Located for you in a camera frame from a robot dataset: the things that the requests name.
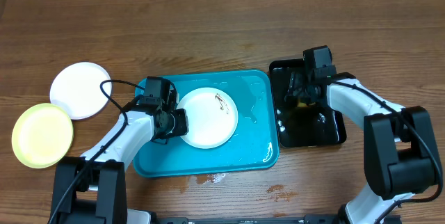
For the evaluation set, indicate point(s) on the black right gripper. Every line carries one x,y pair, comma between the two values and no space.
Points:
298,92

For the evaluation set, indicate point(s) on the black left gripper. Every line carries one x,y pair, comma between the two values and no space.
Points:
182,127

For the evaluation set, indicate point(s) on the orange green sponge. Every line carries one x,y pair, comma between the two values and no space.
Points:
303,105

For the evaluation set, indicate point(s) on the white plate with sauce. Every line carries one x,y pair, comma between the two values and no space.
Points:
211,115

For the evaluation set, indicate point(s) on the pink white plate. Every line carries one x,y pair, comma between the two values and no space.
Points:
77,90

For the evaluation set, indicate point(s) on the yellow plate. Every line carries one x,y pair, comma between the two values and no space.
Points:
42,136

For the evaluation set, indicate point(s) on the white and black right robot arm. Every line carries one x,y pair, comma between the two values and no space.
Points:
401,159

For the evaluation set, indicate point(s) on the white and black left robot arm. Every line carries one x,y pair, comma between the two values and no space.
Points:
92,188

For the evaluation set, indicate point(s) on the black plastic tray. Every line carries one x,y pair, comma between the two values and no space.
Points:
302,127

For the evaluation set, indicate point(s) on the teal plastic tray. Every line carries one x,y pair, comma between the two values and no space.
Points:
254,144

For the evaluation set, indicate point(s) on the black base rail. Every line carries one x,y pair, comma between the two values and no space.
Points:
308,219

